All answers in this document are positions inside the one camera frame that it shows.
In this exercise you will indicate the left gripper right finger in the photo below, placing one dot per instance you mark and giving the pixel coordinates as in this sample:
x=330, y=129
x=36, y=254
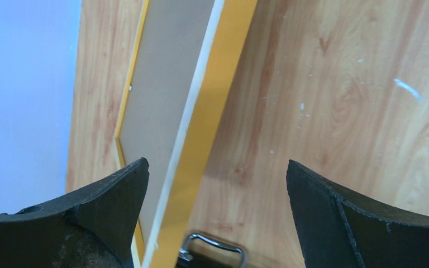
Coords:
x=339, y=227

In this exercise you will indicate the wooden picture frame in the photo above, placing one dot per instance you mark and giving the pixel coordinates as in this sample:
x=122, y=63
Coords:
x=221, y=66

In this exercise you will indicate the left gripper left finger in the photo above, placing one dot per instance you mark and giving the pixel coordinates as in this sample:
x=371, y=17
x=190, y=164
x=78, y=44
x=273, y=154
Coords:
x=90, y=227

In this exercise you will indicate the brown backing board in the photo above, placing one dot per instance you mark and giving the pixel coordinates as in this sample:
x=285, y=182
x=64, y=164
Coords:
x=170, y=64

